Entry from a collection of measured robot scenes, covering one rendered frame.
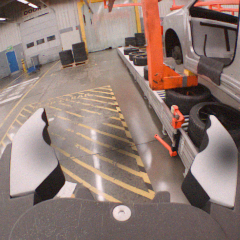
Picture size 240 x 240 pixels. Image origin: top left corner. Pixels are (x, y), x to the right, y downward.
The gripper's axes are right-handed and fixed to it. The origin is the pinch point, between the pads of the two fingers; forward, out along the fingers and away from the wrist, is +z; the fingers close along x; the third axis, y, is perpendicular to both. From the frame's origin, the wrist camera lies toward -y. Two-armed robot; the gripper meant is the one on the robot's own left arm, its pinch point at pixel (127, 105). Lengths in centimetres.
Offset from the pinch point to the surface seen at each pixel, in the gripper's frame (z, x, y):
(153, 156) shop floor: 110, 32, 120
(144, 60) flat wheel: 413, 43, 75
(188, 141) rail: 87, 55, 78
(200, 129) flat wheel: 91, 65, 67
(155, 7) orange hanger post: 174, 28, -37
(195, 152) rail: 74, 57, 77
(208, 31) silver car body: 193, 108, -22
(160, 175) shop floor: 83, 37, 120
